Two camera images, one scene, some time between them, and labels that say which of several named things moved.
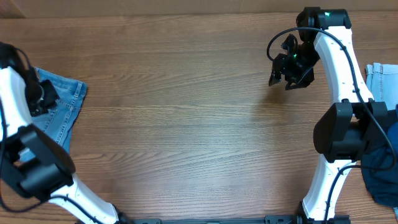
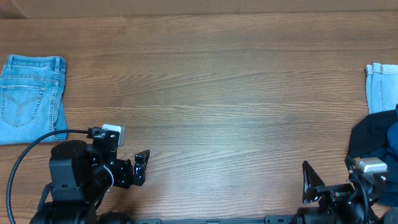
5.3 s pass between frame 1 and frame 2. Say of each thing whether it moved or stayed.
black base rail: stayed
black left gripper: moved
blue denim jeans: moved
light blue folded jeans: stayed
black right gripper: moved
